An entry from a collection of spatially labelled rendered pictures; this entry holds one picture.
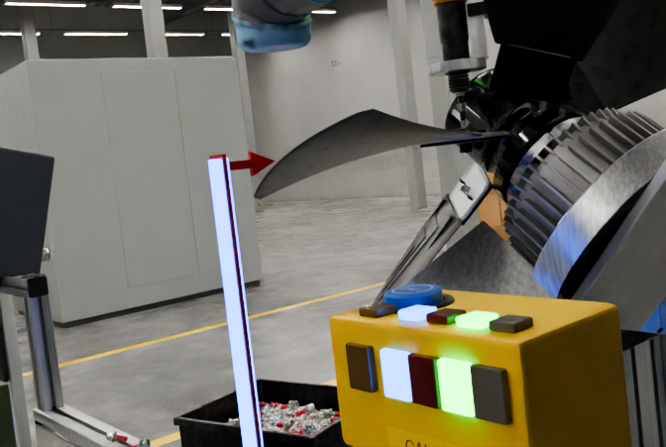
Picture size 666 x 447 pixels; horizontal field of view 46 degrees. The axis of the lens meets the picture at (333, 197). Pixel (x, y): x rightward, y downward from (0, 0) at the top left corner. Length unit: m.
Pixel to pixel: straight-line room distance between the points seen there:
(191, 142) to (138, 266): 1.25
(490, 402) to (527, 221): 0.48
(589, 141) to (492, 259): 0.17
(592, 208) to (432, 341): 0.40
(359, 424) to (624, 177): 0.42
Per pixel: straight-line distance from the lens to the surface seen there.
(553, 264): 0.86
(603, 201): 0.83
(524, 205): 0.91
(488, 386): 0.44
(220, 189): 0.73
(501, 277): 0.90
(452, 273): 0.91
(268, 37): 0.76
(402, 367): 0.48
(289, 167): 0.84
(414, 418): 0.49
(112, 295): 7.10
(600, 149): 0.88
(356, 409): 0.53
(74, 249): 6.96
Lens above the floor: 1.18
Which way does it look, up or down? 3 degrees down
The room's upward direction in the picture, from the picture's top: 7 degrees counter-clockwise
